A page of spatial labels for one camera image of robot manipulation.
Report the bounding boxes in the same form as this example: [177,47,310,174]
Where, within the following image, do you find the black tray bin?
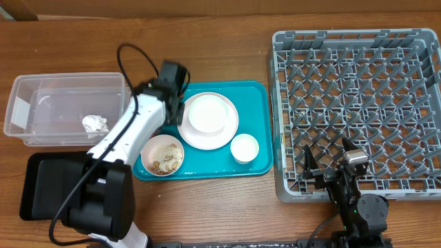
[19,151,92,220]

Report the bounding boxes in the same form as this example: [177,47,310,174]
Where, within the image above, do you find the rice and food scraps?
[148,143,183,176]

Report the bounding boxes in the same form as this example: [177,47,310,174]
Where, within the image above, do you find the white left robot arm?
[54,61,190,247]

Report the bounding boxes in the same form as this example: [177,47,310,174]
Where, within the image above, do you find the small white plate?
[188,95,228,134]

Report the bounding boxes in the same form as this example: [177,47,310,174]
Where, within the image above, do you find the pink bowl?
[141,134,185,177]

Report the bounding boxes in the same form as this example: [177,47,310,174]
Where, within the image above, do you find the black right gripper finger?
[342,136,358,152]
[302,145,319,179]

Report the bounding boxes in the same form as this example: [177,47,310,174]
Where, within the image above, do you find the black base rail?
[147,237,393,248]

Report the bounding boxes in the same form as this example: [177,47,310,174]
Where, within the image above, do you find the large white plate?
[178,92,239,150]

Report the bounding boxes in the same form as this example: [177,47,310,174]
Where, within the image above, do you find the grey dish rack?
[268,28,440,203]

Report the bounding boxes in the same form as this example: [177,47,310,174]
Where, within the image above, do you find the clear plastic bin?
[3,72,131,146]

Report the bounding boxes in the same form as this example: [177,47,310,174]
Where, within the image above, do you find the white cup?
[230,134,259,164]

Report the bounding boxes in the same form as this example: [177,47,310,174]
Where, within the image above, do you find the aluminium foil ball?
[82,115,109,133]

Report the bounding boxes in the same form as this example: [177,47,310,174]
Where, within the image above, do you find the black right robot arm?
[303,137,392,247]

